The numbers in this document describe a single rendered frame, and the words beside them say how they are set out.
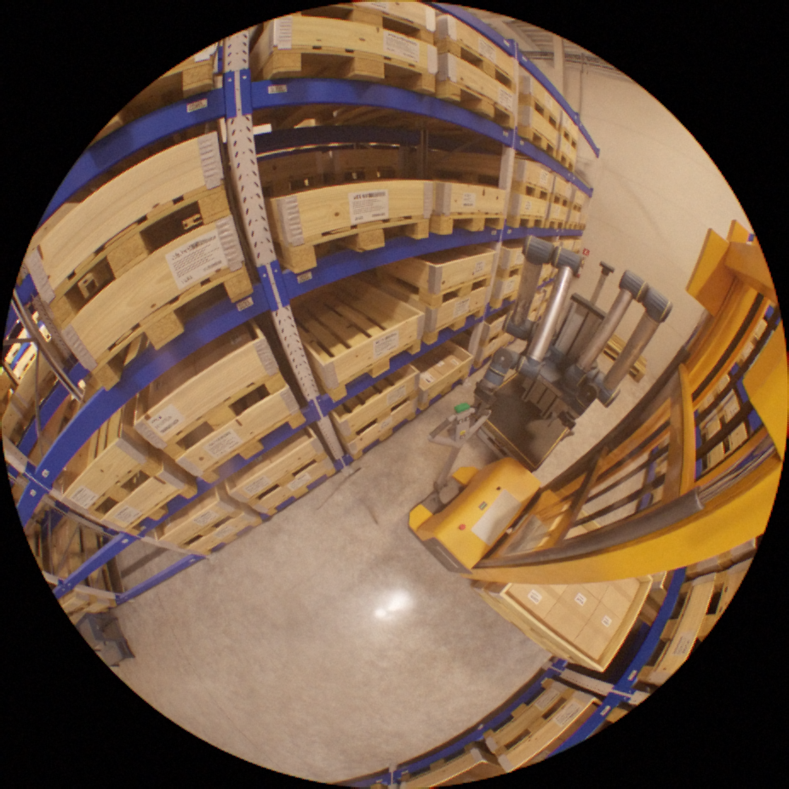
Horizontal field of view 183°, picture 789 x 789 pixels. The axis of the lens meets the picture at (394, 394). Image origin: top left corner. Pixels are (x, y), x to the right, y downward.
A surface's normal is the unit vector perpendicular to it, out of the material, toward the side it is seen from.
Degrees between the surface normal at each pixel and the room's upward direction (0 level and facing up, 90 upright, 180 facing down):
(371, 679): 0
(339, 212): 90
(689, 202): 90
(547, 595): 0
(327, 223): 90
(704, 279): 90
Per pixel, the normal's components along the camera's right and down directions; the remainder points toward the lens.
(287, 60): 0.65, 0.58
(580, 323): -0.81, 0.46
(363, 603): -0.01, -0.63
